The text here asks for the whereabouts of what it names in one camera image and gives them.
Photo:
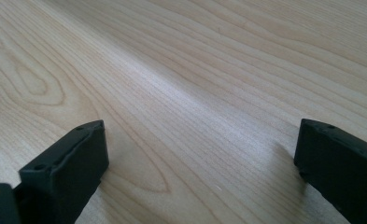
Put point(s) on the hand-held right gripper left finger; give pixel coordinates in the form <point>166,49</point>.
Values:
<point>66,169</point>

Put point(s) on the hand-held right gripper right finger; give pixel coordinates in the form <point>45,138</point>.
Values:
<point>340,168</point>

